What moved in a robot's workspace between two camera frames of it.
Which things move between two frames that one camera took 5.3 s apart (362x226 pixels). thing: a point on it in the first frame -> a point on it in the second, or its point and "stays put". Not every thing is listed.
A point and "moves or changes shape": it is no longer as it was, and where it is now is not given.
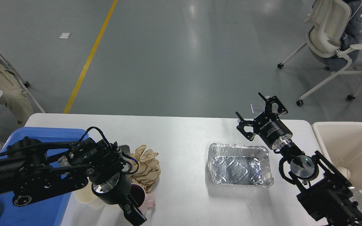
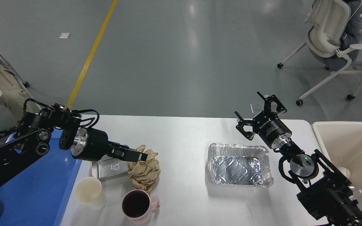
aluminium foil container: x=239 y=164 stays put
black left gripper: x=115 y=190 -> x=90 y=144
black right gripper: x=268 y=126 stays put
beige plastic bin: x=357 y=147 stays put
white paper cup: x=85 y=198 stays put
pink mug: x=143 y=201 moves or changes shape
